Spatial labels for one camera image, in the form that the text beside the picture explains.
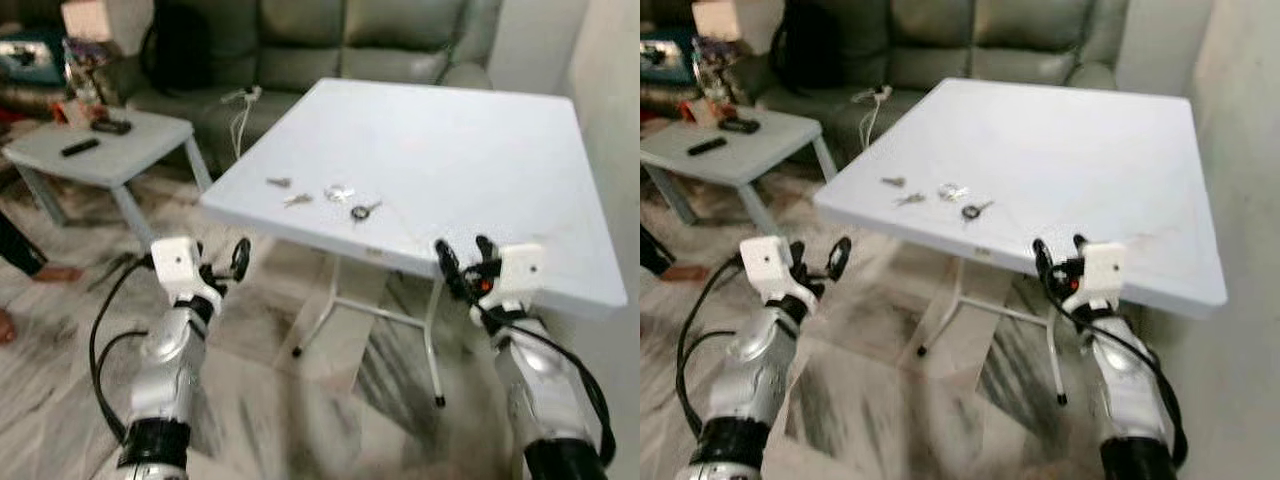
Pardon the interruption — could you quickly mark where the small grey side table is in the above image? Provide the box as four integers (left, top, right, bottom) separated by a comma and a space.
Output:
3, 107, 214, 247
640, 104, 840, 227

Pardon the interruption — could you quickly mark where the person's leg and foot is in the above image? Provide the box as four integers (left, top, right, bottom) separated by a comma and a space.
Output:
0, 212, 87, 287
640, 224, 702, 284

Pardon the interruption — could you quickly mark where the colourful printed package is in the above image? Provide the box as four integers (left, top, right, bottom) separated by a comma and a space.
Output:
695, 37, 747, 106
62, 38, 122, 107

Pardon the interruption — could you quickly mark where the black bag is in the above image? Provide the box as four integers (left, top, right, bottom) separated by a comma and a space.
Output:
139, 4, 213, 97
769, 4, 843, 97

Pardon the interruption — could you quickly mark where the grey green sofa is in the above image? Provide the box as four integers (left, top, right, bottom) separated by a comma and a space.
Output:
745, 0, 1133, 167
118, 0, 503, 173

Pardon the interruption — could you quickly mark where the teal printed cushion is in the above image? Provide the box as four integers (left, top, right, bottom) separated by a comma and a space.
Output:
0, 30, 67, 87
640, 27, 702, 87

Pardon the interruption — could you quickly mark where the pale cardboard box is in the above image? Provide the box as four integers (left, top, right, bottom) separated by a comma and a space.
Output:
690, 0, 772, 53

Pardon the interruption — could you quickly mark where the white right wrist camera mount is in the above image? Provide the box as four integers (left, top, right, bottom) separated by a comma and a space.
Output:
470, 243, 547, 313
1062, 242, 1128, 314

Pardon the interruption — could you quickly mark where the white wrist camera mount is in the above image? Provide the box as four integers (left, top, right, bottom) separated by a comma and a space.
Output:
740, 235, 820, 310
470, 243, 547, 313
150, 237, 224, 307
1062, 242, 1128, 314

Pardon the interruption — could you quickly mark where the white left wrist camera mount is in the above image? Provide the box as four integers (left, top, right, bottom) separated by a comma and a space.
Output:
740, 235, 820, 310
150, 237, 224, 307

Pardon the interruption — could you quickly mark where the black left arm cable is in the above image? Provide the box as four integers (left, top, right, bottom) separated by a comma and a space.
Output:
676, 254, 749, 441
88, 254, 161, 446

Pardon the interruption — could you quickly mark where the white charger cable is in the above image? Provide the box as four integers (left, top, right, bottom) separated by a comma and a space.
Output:
219, 85, 264, 162
851, 84, 894, 152

